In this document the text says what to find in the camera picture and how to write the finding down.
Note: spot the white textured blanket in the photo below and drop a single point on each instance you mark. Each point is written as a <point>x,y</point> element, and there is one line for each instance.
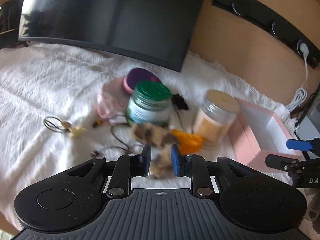
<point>62,81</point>

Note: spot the pink purple round sponge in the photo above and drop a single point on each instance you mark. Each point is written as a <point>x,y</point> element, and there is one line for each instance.
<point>135,76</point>

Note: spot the pink sheer organza pouch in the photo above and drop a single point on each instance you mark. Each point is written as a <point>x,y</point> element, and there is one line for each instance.
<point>109,110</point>

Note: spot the black flat screen television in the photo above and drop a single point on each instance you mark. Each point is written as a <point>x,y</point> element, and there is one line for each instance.
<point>154,31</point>

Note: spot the green lid glass jar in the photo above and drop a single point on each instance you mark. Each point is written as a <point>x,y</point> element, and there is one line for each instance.
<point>150,102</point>

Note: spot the clear jar beige lid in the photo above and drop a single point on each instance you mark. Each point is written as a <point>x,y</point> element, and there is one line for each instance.
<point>215,116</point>

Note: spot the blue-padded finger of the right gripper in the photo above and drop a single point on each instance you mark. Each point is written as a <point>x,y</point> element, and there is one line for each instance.
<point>303,145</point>

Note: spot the orange soft toy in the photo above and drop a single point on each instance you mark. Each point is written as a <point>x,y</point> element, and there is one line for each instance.
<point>188,143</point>

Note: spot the wire ring keychain charm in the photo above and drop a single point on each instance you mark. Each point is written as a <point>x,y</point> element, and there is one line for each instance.
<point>56,125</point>

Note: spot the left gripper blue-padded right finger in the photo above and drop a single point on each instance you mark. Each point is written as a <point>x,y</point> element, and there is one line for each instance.
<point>197,169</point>

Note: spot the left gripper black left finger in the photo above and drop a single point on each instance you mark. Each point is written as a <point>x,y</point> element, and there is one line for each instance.
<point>124,169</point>

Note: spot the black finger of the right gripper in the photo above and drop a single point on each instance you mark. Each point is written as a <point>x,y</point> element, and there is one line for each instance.
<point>284,164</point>

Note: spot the black fabric bow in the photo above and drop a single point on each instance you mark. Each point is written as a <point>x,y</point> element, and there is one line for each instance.
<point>179,102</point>

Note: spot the beige slippers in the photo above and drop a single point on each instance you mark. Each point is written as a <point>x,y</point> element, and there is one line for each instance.
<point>312,213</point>

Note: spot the black wall power strip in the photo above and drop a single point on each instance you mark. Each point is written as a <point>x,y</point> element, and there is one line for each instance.
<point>265,18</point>

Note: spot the pink open gift box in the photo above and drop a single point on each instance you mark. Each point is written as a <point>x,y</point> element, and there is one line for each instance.
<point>256,133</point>

